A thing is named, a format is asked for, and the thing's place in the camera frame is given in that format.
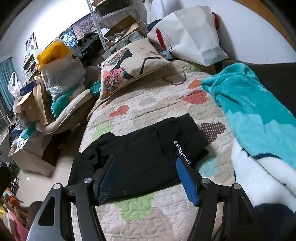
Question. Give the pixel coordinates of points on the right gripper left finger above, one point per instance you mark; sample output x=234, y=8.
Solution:
x=53, y=220

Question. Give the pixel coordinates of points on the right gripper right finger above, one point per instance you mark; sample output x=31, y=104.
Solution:
x=239, y=220

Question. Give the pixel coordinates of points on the black pants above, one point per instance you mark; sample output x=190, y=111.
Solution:
x=146, y=157

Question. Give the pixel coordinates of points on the heart pattern quilt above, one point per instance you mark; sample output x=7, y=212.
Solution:
x=146, y=126

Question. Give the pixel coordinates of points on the teal white fleece blanket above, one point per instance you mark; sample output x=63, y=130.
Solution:
x=263, y=151

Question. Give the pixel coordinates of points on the beige folded mattress pad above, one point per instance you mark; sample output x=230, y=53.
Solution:
x=74, y=113

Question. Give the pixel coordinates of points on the cardboard box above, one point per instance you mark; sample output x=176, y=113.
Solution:
x=35, y=102

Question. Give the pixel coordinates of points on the teal tissue pack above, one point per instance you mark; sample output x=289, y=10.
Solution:
x=96, y=88

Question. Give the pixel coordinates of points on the clear plastic bag bundle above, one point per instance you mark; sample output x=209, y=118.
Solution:
x=63, y=74

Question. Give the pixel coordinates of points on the white bookshelf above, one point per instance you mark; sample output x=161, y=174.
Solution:
x=30, y=68

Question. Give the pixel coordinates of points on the blue curtain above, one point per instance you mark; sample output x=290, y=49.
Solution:
x=6, y=70

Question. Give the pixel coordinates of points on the floral woman print pillow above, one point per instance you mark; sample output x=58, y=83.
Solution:
x=129, y=64

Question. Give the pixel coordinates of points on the yellow bag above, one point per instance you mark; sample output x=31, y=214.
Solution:
x=56, y=50

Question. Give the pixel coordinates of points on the black clothes pile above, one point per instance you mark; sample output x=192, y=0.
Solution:
x=87, y=48

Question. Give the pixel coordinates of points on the white paper shopping bag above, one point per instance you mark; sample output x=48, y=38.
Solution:
x=189, y=34

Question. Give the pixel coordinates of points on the metal storage shelf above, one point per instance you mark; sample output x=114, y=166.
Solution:
x=106, y=14

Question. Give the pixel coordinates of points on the dark framed wall picture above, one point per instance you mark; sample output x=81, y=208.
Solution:
x=83, y=26

